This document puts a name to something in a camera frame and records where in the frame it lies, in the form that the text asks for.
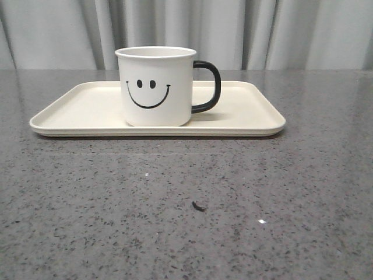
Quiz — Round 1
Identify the white smiley mug black handle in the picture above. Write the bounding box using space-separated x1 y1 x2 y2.
115 46 221 127

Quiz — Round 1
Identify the small black debris piece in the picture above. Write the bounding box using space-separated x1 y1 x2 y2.
192 201 207 212

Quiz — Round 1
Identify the cream rectangular plastic tray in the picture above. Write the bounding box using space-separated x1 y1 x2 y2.
29 81 286 137

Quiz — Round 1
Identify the grey pleated curtain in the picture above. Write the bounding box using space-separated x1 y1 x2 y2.
1 1 372 70

